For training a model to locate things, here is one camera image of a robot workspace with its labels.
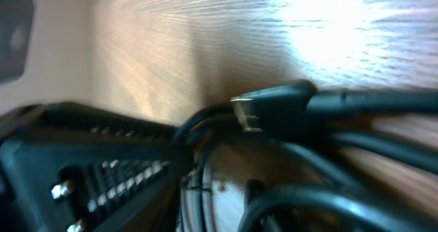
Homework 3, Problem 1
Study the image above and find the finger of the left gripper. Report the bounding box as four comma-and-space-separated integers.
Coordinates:
1, 102, 194, 231

